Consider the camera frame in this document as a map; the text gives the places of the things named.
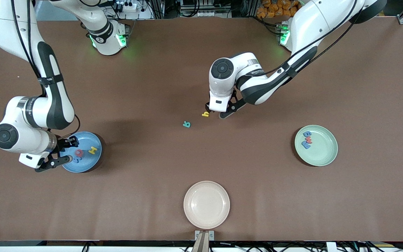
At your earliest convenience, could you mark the beige plate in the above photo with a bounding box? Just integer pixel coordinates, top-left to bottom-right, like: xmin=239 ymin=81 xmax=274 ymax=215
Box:
xmin=183 ymin=181 xmax=231 ymax=230

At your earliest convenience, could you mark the white power strip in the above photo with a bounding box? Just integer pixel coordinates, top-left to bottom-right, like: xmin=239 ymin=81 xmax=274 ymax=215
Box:
xmin=116 ymin=1 xmax=138 ymax=12

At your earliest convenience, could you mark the blue plate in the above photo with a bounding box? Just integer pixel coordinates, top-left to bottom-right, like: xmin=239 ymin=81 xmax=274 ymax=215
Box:
xmin=60 ymin=131 xmax=102 ymax=173

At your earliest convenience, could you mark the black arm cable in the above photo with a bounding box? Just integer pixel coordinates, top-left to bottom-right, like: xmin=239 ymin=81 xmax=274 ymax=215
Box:
xmin=254 ymin=0 xmax=363 ymax=77
xmin=11 ymin=0 xmax=81 ymax=139

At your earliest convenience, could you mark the green plate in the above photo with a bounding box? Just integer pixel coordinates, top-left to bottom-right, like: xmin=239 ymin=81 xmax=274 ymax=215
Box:
xmin=294 ymin=125 xmax=338 ymax=167

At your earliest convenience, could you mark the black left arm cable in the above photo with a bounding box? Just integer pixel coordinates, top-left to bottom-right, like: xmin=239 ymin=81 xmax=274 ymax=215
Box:
xmin=254 ymin=0 xmax=363 ymax=77

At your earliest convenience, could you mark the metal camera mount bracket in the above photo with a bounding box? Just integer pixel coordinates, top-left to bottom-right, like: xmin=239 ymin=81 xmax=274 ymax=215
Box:
xmin=195 ymin=230 xmax=215 ymax=252

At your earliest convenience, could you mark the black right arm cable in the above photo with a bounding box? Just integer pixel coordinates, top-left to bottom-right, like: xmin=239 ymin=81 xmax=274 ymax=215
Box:
xmin=11 ymin=0 xmax=81 ymax=139

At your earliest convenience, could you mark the orange snack bag pile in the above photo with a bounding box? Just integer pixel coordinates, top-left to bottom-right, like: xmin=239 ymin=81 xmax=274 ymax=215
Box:
xmin=256 ymin=0 xmax=302 ymax=19

